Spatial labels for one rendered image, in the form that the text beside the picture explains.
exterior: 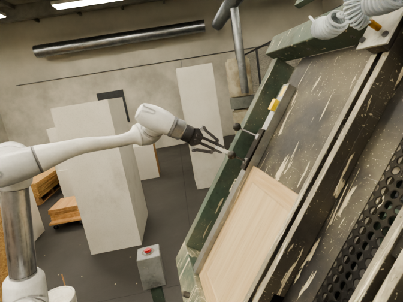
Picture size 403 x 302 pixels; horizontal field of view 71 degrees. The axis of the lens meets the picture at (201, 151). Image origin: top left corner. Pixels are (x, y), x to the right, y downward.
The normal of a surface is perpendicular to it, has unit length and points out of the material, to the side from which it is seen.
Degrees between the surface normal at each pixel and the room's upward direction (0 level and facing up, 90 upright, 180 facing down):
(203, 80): 90
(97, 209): 90
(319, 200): 90
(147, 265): 90
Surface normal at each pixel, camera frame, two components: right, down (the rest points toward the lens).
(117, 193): 0.10, 0.21
